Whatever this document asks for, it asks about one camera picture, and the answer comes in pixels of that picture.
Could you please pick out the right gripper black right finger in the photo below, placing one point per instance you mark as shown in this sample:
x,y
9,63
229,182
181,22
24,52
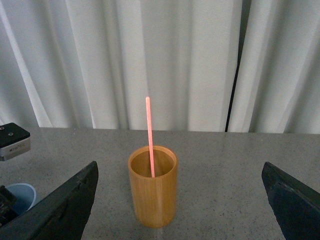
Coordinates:
x,y
295,205

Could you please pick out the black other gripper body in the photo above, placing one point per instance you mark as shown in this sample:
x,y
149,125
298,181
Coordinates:
x,y
7,201

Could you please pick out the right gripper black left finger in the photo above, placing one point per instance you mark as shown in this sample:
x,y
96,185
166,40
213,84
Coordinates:
x,y
62,215

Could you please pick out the pink chopstick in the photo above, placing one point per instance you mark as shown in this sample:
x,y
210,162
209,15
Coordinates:
x,y
150,135

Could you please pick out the light blue plastic cup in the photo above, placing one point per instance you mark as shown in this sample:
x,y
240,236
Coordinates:
x,y
26,197

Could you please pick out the bamboo chopstick holder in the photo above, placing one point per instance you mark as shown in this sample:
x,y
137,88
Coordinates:
x,y
154,198

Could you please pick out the white pleated curtain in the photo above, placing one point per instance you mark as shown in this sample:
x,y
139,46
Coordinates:
x,y
207,65

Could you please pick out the black and silver camera box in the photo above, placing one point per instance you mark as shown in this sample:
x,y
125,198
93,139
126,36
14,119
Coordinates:
x,y
14,141

